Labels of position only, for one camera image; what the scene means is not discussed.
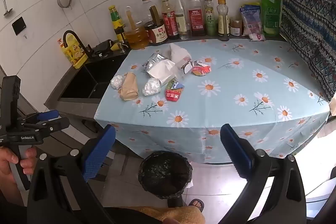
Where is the clear printed plastic wrapper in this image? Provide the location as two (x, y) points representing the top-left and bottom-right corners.
(175, 57), (197, 81)

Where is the clear bottle yellow cap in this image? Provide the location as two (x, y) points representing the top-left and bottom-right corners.
(172, 0), (190, 40)

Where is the silver foil bag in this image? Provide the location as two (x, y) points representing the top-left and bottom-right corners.
(142, 52), (168, 73)

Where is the tall red label bottle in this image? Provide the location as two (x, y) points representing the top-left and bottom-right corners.
(186, 0), (206, 37)

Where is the small clear plastic ball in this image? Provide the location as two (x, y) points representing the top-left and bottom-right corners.
(110, 74), (124, 89)

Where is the black sponge holder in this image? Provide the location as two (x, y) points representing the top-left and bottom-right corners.
(93, 40), (118, 57)

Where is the red snack packet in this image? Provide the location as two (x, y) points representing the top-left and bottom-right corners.
(165, 88), (182, 102)

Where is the black sink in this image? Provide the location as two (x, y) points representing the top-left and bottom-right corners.
(59, 60), (127, 101)

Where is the small black wall panel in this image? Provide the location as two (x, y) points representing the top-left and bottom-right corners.
(12, 17), (27, 36)

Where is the blue yellow wrapper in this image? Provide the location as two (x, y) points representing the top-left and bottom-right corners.
(166, 78), (185, 90)

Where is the yellow box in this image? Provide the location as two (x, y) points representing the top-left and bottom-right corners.
(58, 39), (88, 69)

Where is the bin with black bag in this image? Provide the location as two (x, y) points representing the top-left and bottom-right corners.
(138, 151), (193, 208)

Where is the green label bottle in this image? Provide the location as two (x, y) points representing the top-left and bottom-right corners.
(203, 0), (219, 36)

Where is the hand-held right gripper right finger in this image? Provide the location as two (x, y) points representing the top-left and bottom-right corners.
(218, 123), (308, 224)

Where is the clear plastic seasoning bag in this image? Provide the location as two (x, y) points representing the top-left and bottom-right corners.
(239, 4), (265, 41)

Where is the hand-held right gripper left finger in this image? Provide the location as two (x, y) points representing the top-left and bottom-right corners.
(26, 124), (117, 224)

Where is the blue daisy tablecloth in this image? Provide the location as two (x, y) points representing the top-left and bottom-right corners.
(94, 39), (331, 164)

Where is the person's foot in sandal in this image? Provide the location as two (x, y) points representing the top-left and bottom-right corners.
(188, 198), (205, 213)

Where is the red orange snack wrapper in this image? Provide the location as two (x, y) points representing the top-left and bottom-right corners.
(191, 61), (212, 77)

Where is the person's brown fleece clothing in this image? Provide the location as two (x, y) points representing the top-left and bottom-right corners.
(129, 205), (206, 224)

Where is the red label sauce jar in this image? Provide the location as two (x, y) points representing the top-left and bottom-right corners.
(144, 6), (168, 45)

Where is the beige label bottle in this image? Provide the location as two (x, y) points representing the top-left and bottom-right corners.
(217, 0), (230, 41)

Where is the large clear plastic ball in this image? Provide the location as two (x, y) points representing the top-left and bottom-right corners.
(142, 78), (161, 96)

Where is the hanging metal utensil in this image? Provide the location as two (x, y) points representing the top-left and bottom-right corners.
(1, 0), (14, 17)

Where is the white cloth glove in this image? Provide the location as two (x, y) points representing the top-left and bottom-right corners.
(169, 43), (193, 69)

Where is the green yellow sauce bottle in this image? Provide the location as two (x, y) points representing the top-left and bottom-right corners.
(109, 5), (126, 43)

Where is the cooking oil jug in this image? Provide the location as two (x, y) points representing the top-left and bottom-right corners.
(123, 6), (150, 50)

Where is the person's left hand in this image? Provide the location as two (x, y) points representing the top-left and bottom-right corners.
(0, 146), (39, 183)

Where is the blue patterned curtain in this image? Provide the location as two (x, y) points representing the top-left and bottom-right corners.
(278, 0), (336, 109)

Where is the person's left forearm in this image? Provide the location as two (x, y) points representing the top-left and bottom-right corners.
(0, 177), (26, 207)

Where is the black faucet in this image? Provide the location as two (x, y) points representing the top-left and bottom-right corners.
(62, 30), (93, 59)

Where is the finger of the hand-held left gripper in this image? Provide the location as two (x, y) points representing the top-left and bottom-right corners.
(16, 118), (71, 137)
(17, 109), (60, 125)

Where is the dark bottle black cap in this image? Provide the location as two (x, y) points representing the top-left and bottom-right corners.
(159, 0), (179, 40)

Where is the green seasoning bag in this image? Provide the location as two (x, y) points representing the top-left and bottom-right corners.
(260, 0), (283, 37)

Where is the clear bottle gold cap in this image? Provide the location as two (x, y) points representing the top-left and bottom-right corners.
(140, 0), (154, 24)

